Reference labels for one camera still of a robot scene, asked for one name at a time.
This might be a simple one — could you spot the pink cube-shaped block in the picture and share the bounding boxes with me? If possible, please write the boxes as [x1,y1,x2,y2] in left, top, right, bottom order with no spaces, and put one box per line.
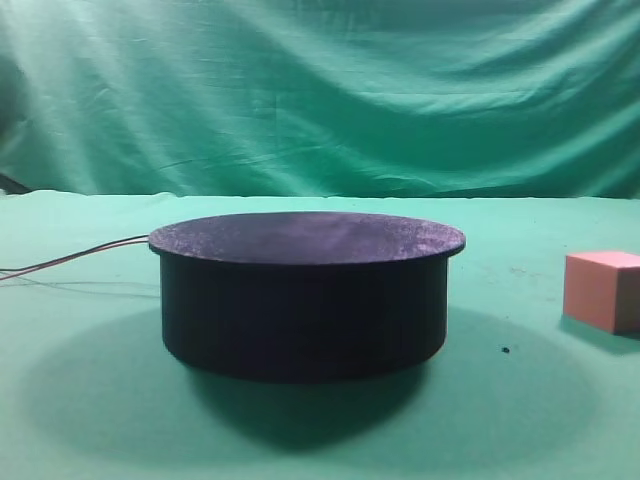
[563,251,639,334]

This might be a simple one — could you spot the black round turntable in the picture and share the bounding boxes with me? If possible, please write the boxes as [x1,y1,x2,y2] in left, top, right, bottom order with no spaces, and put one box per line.
[148,211,466,384]

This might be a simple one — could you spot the green backdrop cloth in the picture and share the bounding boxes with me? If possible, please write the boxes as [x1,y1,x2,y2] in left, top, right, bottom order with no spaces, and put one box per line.
[1,1,639,198]

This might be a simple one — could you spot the green table cloth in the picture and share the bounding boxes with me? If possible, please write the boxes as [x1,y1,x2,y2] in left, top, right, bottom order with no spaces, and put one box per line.
[1,191,639,479]

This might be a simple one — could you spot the black wire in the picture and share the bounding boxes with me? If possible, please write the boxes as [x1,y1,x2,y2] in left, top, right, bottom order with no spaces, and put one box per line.
[0,235,151,274]

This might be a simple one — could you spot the red wire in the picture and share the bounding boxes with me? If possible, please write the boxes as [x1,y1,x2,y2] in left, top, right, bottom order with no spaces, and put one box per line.
[0,240,151,276]

